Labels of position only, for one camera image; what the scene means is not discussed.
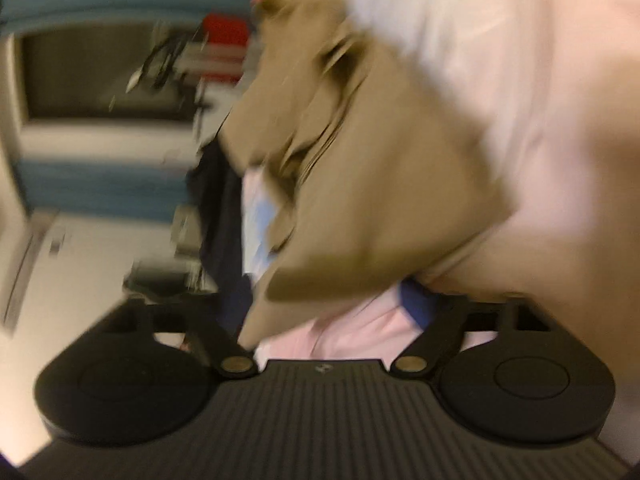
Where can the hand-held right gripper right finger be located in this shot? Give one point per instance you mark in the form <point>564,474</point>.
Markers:
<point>420,306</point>

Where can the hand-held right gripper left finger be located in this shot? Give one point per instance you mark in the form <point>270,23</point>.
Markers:
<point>215,335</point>

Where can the tan printed t-shirt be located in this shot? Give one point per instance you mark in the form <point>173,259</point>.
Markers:
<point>375,185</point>

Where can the dark navy garment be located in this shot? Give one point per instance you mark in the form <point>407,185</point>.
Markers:
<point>220,220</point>

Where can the narrow blue curtain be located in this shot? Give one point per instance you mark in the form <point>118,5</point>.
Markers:
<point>100,185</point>

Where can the garment steamer stand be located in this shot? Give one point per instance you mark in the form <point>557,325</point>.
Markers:
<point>170,60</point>

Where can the dark framed window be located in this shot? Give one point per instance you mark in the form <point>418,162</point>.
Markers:
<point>100,75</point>

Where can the red cloth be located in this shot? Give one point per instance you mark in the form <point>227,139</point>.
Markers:
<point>225,32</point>

